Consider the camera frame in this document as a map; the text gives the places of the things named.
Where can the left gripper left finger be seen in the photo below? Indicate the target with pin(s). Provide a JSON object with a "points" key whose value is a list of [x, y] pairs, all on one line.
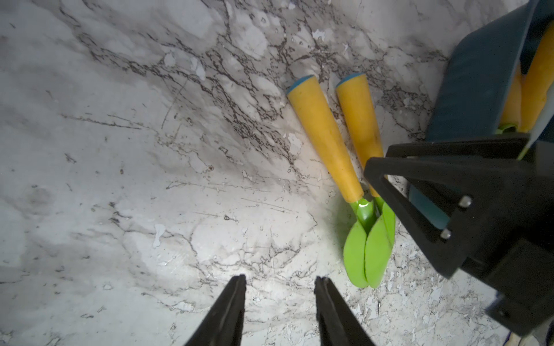
{"points": [[224, 322]]}

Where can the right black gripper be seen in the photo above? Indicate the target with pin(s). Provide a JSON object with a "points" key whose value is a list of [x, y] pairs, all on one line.
{"points": [[487, 211]]}

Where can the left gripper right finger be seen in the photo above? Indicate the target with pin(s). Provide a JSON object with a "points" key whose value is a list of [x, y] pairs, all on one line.
{"points": [[337, 323]]}

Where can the yellow plastic shovel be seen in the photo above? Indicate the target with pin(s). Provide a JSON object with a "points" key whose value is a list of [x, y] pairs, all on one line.
{"points": [[527, 95]]}

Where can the green shovel yellow handle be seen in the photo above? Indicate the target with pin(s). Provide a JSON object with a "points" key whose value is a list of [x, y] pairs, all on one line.
{"points": [[361, 125], [311, 107]]}

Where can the teal plastic storage box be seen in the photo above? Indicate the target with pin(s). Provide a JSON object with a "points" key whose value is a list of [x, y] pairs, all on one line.
{"points": [[481, 70]]}

